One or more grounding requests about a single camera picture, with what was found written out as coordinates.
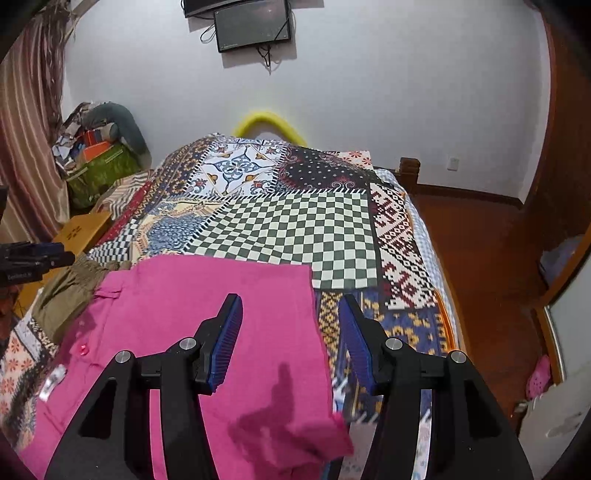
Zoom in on pink pants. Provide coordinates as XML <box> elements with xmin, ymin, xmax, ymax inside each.
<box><xmin>21</xmin><ymin>255</ymin><xmax>353</xmax><ymax>479</ymax></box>

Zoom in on olive green pants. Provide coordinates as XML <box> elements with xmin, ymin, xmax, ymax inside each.
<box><xmin>32</xmin><ymin>254</ymin><xmax>131</xmax><ymax>345</ymax></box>

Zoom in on striped red gold curtain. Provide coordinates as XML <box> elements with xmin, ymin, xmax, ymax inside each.
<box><xmin>1</xmin><ymin>1</ymin><xmax>71</xmax><ymax>243</ymax></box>

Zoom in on wooden lap desk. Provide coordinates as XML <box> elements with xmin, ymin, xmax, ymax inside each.
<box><xmin>13</xmin><ymin>211</ymin><xmax>112</xmax><ymax>319</ymax></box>

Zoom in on pink slipper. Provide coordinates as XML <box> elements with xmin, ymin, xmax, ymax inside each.
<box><xmin>526</xmin><ymin>355</ymin><xmax>552</xmax><ymax>400</ymax></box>

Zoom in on green storage bag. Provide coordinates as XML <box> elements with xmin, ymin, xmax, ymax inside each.
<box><xmin>66</xmin><ymin>144</ymin><xmax>141</xmax><ymax>209</ymax></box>

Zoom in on grey plush toy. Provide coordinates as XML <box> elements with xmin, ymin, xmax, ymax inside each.
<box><xmin>82</xmin><ymin>102</ymin><xmax>148</xmax><ymax>156</ymax></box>

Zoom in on brown wooden door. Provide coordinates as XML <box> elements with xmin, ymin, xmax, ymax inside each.
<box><xmin>521</xmin><ymin>18</ymin><xmax>591</xmax><ymax>296</ymax></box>

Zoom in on yellow foam arch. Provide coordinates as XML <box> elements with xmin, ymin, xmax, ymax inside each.
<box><xmin>232</xmin><ymin>111</ymin><xmax>308</xmax><ymax>147</ymax></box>

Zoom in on patchwork patterned bedspread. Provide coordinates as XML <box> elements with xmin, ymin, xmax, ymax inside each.
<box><xmin>0</xmin><ymin>133</ymin><xmax>468</xmax><ymax>480</ymax></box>

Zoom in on small black monitor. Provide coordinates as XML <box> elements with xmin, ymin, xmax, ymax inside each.
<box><xmin>213</xmin><ymin>0</ymin><xmax>291</xmax><ymax>53</ymax></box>

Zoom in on white wall socket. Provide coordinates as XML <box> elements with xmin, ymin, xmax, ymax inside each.
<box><xmin>447</xmin><ymin>157</ymin><xmax>460</xmax><ymax>172</ymax></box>

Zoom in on wooden bed post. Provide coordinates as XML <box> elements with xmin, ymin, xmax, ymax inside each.
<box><xmin>394</xmin><ymin>157</ymin><xmax>421</xmax><ymax>194</ymax></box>

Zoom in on black wall television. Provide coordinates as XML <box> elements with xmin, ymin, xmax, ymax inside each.
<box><xmin>180</xmin><ymin>0</ymin><xmax>240</xmax><ymax>18</ymax></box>

